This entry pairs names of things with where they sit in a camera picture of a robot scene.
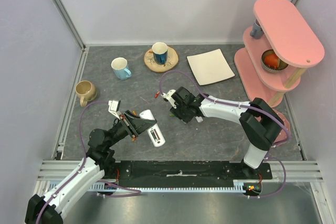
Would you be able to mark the dark blue mug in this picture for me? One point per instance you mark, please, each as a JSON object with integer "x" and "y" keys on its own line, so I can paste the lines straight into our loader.
{"x": 159, "y": 50}

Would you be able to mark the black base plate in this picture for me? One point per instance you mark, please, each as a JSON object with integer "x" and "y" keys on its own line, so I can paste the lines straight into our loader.
{"x": 181, "y": 174}

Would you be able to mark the pink dotted plate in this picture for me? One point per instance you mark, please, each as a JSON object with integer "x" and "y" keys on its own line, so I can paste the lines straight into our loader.
{"x": 285, "y": 134}

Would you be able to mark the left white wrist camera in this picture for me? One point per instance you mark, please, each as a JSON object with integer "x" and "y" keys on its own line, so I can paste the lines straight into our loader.
{"x": 114, "y": 106}

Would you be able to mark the white remote control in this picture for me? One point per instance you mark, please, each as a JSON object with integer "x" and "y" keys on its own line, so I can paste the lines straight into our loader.
{"x": 153, "y": 128}

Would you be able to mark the beige ceramic mug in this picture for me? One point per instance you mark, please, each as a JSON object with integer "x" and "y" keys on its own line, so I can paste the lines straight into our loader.
{"x": 86, "y": 92}

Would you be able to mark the grey cup on shelf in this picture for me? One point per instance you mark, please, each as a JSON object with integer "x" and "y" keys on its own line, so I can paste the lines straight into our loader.
{"x": 257, "y": 31}

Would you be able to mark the pink three-tier shelf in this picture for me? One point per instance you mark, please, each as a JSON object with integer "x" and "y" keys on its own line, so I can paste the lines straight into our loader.
{"x": 293, "y": 41}

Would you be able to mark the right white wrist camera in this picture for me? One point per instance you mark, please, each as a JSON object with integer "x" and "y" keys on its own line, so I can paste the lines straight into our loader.
{"x": 168, "y": 97}

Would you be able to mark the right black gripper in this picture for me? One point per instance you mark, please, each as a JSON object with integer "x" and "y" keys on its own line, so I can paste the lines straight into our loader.
{"x": 179, "y": 109}

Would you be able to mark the light blue mug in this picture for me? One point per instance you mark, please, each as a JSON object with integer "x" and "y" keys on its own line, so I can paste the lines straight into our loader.
{"x": 120, "y": 68}

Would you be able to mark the cream square plate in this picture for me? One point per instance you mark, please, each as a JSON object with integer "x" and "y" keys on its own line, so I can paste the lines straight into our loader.
{"x": 210, "y": 67}

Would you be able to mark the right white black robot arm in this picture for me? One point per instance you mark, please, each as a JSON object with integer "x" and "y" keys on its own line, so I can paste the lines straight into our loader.
{"x": 261, "y": 124}

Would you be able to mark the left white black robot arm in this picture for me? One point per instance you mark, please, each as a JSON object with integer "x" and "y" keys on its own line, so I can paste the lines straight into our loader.
{"x": 54, "y": 206}

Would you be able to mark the white battery compartment cover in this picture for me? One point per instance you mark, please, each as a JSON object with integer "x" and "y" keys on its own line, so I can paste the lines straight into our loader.
{"x": 199, "y": 119}

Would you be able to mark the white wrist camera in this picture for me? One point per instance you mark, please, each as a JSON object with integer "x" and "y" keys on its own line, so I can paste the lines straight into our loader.
{"x": 114, "y": 106}
{"x": 168, "y": 97}

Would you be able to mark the black battery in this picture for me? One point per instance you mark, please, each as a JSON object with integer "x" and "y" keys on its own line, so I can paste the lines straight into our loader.
{"x": 155, "y": 135}

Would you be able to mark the bowl with fruit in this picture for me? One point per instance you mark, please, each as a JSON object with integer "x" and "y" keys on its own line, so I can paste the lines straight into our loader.
{"x": 271, "y": 62}

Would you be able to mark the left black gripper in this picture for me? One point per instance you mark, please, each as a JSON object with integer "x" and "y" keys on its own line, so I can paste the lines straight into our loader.
{"x": 135, "y": 125}

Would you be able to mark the white slotted cable duct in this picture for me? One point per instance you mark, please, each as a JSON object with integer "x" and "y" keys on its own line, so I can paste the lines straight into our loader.
{"x": 237, "y": 187}

